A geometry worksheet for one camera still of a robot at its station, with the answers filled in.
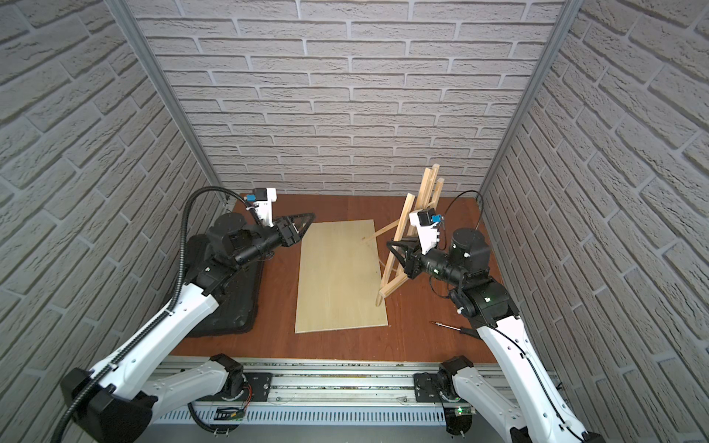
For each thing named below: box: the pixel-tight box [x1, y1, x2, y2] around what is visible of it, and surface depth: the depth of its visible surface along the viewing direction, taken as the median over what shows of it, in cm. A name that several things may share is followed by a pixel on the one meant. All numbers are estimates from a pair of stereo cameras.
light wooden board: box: [294, 219, 389, 334], surface depth 95 cm
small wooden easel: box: [361, 163, 445, 307], surface depth 61 cm
